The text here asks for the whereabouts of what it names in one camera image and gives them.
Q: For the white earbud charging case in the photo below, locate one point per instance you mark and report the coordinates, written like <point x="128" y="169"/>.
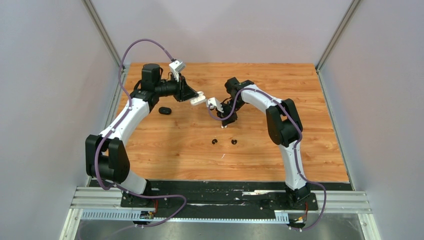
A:
<point x="199" y="99"/>

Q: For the black earbud charging case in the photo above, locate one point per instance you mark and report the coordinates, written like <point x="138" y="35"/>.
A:
<point x="165" y="110"/>

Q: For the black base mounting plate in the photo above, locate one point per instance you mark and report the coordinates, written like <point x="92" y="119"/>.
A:
<point x="189" y="199"/>

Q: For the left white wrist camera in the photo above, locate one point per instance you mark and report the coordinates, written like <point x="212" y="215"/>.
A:
<point x="176" y="66"/>

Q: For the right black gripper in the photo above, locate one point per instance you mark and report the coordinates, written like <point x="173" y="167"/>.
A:
<point x="231" y="119"/>

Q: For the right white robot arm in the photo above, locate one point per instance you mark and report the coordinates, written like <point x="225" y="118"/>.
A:
<point x="284" y="128"/>

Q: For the aluminium frame rail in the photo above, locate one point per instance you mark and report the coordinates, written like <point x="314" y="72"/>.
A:
<point x="93" y="203"/>

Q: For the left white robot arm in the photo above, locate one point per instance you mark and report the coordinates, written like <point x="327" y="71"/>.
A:
<point x="105" y="154"/>

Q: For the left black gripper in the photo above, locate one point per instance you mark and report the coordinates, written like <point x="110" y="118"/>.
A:
<point x="183" y="91"/>

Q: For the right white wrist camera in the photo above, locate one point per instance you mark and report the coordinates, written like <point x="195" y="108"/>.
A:
<point x="214" y="103"/>

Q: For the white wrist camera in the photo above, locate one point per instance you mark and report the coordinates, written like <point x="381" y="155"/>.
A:
<point x="214" y="103"/>
<point x="176" y="66"/>

